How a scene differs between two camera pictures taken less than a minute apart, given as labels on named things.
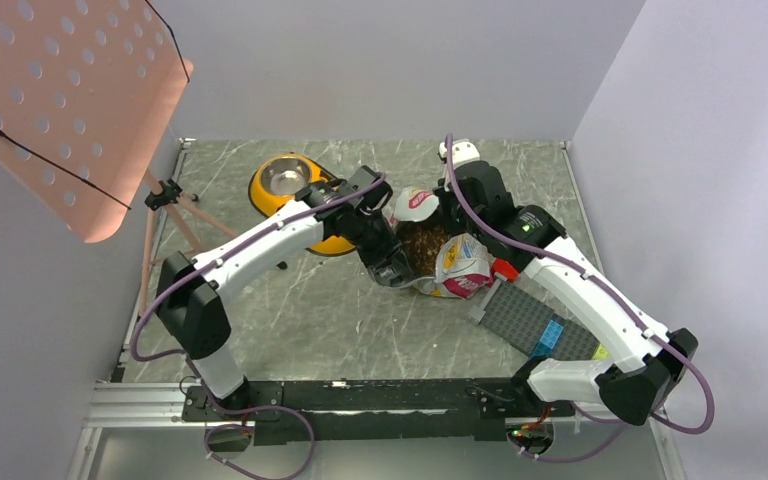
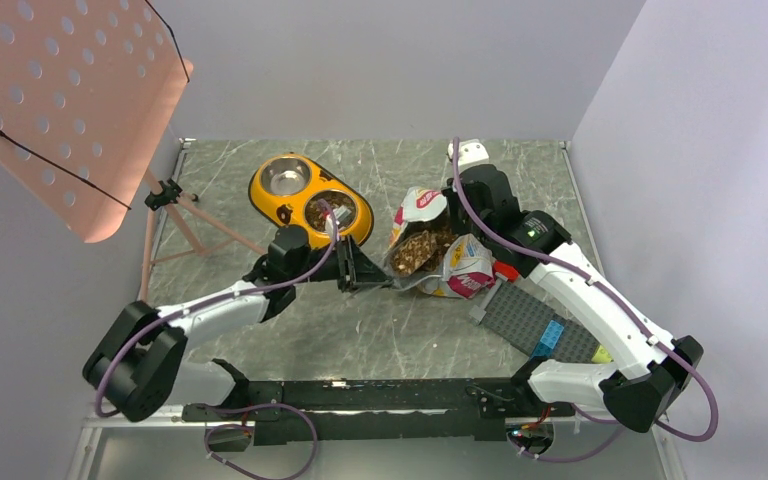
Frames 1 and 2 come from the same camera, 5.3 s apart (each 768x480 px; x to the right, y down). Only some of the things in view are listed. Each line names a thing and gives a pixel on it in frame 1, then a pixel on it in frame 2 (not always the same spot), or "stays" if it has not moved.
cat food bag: [454, 263] stays
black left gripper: [385, 268] → [364, 272]
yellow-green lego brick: [601, 353] stays
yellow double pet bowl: [277, 183] stays
